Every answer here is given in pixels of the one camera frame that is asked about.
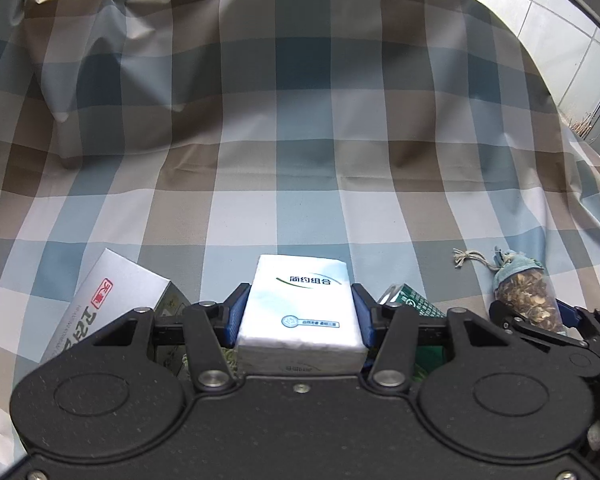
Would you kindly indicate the checkered blue beige blanket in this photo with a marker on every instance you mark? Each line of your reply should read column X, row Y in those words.
column 300, row 135

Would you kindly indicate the dried herb sachet blue cloth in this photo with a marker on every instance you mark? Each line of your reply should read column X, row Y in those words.
column 522, row 290

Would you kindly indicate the dry plant stalks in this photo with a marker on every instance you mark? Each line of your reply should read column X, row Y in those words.
column 586, row 126

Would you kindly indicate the white tissue pack blue logo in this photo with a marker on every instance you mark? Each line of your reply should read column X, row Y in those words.
column 300, row 310

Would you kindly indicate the white cardboard medicine box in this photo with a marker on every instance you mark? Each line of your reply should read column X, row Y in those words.
column 115, row 285

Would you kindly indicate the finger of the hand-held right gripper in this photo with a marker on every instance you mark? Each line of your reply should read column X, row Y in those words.
column 570, row 316
column 530, row 327

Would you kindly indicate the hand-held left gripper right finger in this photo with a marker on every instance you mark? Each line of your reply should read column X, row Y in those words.
column 362, row 315

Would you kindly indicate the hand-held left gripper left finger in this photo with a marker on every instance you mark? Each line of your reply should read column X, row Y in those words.
column 237, row 312

